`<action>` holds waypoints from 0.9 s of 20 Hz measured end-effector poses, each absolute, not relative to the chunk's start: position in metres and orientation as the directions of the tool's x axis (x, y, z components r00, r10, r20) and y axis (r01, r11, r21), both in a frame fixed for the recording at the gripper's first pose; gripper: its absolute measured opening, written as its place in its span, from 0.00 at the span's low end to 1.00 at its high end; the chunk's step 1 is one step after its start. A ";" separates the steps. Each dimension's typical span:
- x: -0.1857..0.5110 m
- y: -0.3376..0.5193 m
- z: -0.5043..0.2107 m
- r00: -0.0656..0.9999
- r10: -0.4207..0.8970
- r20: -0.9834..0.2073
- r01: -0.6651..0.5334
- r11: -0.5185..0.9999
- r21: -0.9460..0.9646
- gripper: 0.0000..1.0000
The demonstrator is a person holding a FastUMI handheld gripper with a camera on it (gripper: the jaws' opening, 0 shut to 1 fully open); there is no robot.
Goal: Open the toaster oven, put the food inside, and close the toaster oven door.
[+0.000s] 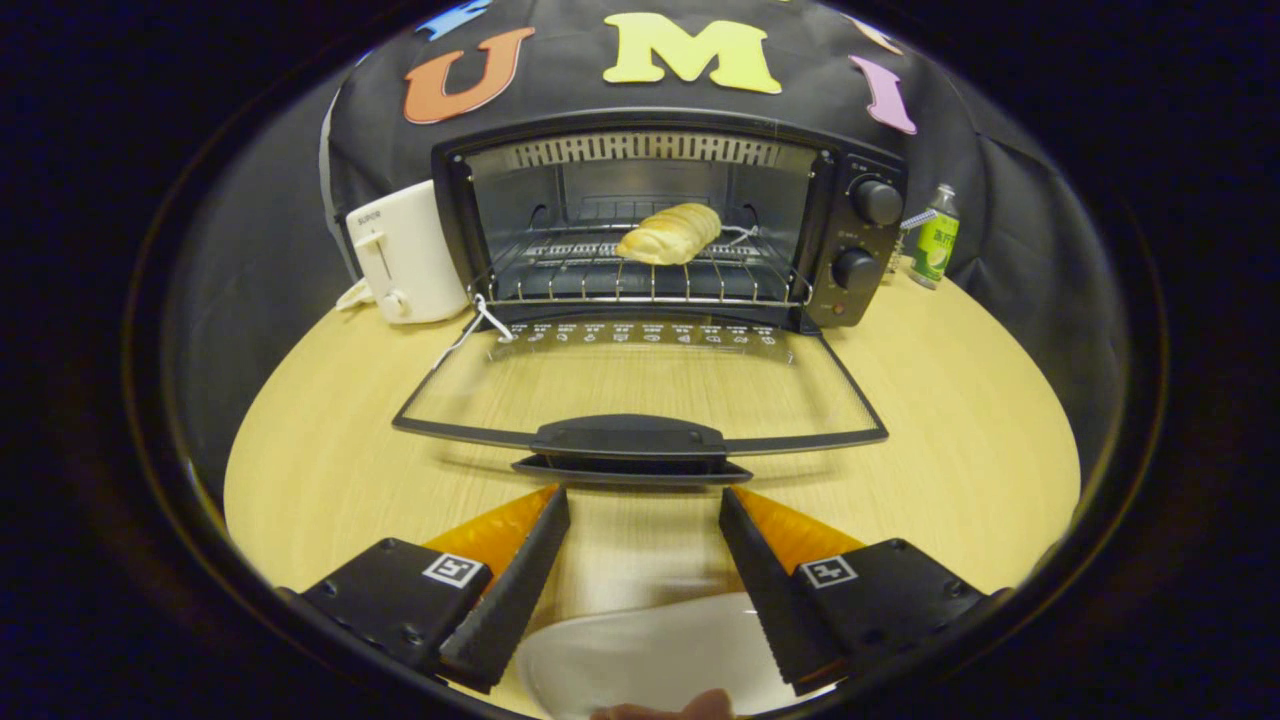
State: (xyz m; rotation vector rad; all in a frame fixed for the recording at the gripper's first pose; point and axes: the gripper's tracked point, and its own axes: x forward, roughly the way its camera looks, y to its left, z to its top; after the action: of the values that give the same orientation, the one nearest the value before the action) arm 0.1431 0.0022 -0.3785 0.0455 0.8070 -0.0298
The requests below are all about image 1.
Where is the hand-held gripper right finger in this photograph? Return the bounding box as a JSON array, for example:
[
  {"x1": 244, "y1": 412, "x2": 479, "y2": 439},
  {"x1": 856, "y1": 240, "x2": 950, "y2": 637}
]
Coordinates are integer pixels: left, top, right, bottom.
[{"x1": 718, "y1": 487, "x2": 1011, "y2": 696}]

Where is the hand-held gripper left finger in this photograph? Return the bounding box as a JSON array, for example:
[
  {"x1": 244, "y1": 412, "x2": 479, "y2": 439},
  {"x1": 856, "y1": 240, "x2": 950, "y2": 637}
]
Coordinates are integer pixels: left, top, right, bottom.
[{"x1": 278, "y1": 485, "x2": 571, "y2": 693}]

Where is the black toaster oven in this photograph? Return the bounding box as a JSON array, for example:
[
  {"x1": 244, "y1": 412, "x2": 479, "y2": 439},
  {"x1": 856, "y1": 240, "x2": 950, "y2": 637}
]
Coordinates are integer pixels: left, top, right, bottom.
[{"x1": 392, "y1": 108, "x2": 909, "y2": 488}]

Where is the yellow bread roll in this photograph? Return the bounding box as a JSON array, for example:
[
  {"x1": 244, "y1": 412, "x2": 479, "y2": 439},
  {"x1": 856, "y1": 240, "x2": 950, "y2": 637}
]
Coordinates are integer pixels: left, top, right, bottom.
[{"x1": 615, "y1": 203, "x2": 723, "y2": 267}]

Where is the white pop-up toaster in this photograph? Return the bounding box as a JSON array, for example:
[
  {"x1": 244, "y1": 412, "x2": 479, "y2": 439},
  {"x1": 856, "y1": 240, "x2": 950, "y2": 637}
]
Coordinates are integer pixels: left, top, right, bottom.
[{"x1": 345, "y1": 180, "x2": 471, "y2": 326}]

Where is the white square plate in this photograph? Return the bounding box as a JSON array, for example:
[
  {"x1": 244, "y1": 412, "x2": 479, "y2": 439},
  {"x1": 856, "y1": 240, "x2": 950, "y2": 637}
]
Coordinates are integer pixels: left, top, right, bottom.
[{"x1": 515, "y1": 592, "x2": 801, "y2": 719}]

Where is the green drink bottle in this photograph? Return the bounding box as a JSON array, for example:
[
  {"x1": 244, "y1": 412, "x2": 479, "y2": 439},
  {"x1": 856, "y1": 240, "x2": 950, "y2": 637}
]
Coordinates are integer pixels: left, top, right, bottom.
[{"x1": 910, "y1": 184, "x2": 961, "y2": 291}]

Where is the white string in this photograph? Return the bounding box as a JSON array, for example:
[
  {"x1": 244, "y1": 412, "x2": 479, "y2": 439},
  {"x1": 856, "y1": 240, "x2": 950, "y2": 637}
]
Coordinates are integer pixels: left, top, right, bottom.
[{"x1": 432, "y1": 293, "x2": 516, "y2": 371}]

